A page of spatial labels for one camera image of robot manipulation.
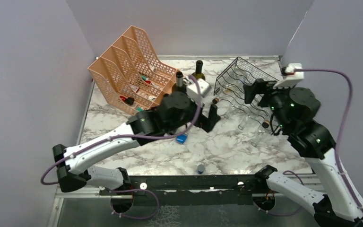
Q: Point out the green wine bottle silver neck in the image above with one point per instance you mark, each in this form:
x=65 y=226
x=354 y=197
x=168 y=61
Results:
x=179 y=86

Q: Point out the red and black marker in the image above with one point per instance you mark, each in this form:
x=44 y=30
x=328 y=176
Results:
x=127 y=100

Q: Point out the green bottle cream label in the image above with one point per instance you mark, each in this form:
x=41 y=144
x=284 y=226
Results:
x=197 y=74

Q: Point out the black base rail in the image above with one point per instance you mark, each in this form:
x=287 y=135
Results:
x=185 y=190

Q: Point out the black wire wine rack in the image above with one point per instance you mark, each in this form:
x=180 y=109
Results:
x=254 y=73

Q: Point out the clear empty glass bottle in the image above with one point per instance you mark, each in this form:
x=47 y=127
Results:
x=253 y=121

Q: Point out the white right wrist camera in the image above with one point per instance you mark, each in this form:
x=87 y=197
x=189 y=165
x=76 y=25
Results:
x=292 y=78

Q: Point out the small blue grey cap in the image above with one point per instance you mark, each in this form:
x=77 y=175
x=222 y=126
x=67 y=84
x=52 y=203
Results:
x=200 y=169

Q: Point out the blue square object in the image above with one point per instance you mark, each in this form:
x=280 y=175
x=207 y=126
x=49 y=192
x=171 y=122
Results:
x=181 y=139

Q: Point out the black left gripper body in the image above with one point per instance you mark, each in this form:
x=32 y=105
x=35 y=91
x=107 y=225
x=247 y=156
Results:
x=203 y=121

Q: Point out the peach plastic file organizer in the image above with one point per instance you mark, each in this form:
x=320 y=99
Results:
x=130 y=67

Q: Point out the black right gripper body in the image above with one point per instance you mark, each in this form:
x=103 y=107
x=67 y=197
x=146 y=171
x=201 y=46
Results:
x=273 y=99

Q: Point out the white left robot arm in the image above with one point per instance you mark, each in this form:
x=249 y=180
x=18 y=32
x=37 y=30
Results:
x=177 y=113

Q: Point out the clear bottle with cork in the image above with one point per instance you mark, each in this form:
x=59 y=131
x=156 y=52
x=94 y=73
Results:
x=231 y=83

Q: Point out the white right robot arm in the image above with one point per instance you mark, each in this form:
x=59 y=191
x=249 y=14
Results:
x=339 y=205

